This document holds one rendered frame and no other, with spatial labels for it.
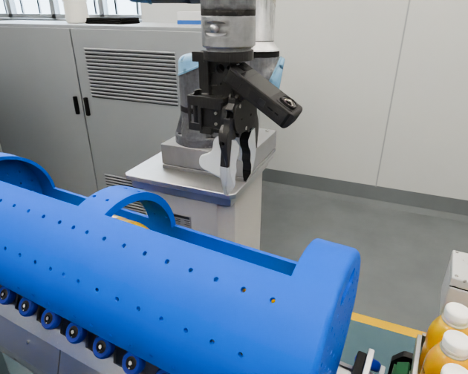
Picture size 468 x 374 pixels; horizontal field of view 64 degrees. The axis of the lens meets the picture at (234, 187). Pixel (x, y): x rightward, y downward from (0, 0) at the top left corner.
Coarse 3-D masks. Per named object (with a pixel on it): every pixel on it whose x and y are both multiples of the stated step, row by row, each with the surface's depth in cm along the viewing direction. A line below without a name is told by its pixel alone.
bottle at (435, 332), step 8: (440, 320) 65; (432, 328) 65; (440, 328) 64; (448, 328) 63; (456, 328) 62; (464, 328) 62; (432, 336) 65; (440, 336) 64; (424, 344) 68; (432, 344) 65; (424, 352) 68
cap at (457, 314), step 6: (450, 306) 64; (456, 306) 64; (462, 306) 64; (444, 312) 64; (450, 312) 62; (456, 312) 62; (462, 312) 62; (450, 318) 62; (456, 318) 62; (462, 318) 61; (456, 324) 62; (462, 324) 62
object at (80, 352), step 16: (0, 304) 87; (16, 304) 85; (16, 320) 84; (32, 320) 82; (48, 336) 79; (64, 336) 78; (80, 352) 75; (96, 368) 73; (112, 368) 71; (144, 368) 69
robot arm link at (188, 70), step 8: (184, 56) 92; (184, 64) 91; (192, 64) 90; (184, 72) 91; (192, 72) 91; (184, 80) 93; (192, 80) 92; (184, 88) 94; (192, 88) 92; (184, 96) 95; (184, 104) 96
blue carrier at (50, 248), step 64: (0, 192) 75; (64, 192) 100; (128, 192) 71; (0, 256) 70; (64, 256) 63; (128, 256) 58; (192, 256) 55; (256, 256) 76; (320, 256) 52; (128, 320) 57; (192, 320) 51; (256, 320) 48; (320, 320) 46
